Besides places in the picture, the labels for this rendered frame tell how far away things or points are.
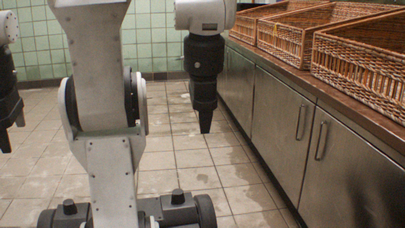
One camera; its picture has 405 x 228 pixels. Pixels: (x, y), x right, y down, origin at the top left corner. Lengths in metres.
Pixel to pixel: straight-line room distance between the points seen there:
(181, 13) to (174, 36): 2.51
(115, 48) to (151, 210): 0.58
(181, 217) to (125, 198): 0.31
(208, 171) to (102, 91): 1.00
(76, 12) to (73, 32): 0.04
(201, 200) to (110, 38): 0.63
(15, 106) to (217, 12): 0.48
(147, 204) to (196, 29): 0.63
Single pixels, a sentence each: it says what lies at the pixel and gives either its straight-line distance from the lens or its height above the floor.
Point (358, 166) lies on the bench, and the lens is 0.80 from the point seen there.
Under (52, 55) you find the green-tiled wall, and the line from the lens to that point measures 3.29.
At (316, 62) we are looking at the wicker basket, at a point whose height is 0.63.
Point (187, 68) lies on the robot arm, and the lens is 0.63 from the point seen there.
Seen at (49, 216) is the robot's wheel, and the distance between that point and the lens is 1.04.
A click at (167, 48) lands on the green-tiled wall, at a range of 3.10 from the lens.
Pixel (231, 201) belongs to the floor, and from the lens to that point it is 1.33.
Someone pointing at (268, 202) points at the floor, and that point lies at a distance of 1.34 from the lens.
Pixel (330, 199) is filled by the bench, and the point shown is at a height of 0.29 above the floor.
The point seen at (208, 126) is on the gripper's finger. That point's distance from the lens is 0.67.
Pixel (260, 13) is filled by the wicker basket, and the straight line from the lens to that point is 2.23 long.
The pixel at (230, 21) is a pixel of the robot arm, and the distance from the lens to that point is 0.60.
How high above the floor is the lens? 0.82
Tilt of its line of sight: 21 degrees down
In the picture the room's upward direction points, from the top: straight up
